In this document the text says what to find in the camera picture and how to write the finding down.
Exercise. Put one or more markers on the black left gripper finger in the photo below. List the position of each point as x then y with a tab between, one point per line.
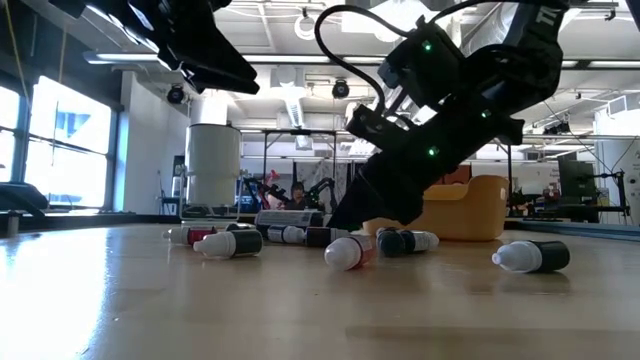
225	80
215	50

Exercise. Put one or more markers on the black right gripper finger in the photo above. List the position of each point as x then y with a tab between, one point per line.
385	195

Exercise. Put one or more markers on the small red food coloring bottle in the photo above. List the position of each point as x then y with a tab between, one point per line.
347	252

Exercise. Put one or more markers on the yellow plastic bin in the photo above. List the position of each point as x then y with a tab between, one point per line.
465	210

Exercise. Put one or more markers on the large green food coloring bottle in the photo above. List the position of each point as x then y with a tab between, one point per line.
287	218

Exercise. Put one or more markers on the small blue food coloring bottle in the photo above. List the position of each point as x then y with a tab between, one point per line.
285	234

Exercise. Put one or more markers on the small black food coloring bottle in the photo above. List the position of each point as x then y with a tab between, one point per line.
240	243
545	256

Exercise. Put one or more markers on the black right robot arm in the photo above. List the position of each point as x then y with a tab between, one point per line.
530	60

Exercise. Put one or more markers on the black background robot arm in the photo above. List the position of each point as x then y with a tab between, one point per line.
320	190

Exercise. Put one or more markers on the black ceiling spotlight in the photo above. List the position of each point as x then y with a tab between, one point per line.
175	94
340	89

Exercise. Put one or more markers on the white cylindrical canister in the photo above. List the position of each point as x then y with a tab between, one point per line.
213	165

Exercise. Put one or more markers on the person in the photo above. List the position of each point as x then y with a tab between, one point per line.
296	196

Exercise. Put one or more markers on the blue and red background robot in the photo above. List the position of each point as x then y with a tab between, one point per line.
257	192

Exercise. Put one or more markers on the black monitor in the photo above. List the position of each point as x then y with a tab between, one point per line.
575	177

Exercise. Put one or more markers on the large window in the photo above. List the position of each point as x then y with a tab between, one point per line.
70	150
7	135

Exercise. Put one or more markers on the black rounded fixture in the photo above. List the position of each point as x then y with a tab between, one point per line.
20	197

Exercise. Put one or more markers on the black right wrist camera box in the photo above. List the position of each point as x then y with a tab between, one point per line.
425	65

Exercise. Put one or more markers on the black metal stand frame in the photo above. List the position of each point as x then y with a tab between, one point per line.
300	131

